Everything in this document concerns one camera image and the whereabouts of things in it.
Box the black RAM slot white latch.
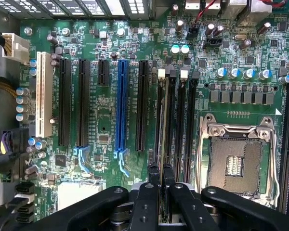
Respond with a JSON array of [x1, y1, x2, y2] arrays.
[[176, 69, 189, 183], [154, 69, 165, 166]]

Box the silver socket locking lever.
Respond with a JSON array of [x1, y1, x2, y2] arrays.
[[197, 115, 206, 192], [269, 116, 281, 207]]

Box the silver chipset heatsink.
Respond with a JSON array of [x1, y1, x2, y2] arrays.
[[57, 181, 105, 212]]

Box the metal CPU socket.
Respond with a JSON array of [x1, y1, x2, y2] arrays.
[[197, 113, 280, 208]]

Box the long black expansion slot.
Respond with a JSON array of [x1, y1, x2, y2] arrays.
[[58, 58, 73, 147], [135, 60, 150, 153], [76, 58, 91, 148]]

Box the green motherboard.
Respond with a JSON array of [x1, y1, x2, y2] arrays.
[[19, 0, 289, 217]]

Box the blue expansion slot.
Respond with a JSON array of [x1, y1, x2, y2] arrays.
[[113, 59, 131, 178]]

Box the black SATA port stack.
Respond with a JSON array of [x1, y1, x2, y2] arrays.
[[14, 182, 36, 224]]

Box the silver blue-topped capacitor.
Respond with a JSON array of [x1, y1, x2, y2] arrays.
[[228, 68, 242, 79], [215, 67, 228, 79], [258, 69, 272, 80], [242, 68, 257, 80]]

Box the short black expansion slot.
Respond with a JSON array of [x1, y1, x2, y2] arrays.
[[97, 58, 110, 86]]

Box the white PCI expansion slot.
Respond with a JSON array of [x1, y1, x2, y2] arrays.
[[35, 51, 54, 139]]

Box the white power connector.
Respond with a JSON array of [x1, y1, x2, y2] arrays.
[[1, 32, 31, 65]]

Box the metal rear port block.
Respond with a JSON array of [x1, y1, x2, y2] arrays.
[[236, 0, 273, 27]]

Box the black SATA cable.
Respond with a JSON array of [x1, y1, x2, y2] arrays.
[[0, 196, 29, 231]]

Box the black power connector purple wires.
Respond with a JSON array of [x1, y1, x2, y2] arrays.
[[0, 128, 30, 156]]

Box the yellow wire bundle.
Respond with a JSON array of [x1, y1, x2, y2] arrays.
[[0, 80, 18, 99]]

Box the red wire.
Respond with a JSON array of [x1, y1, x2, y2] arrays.
[[194, 0, 219, 25]]

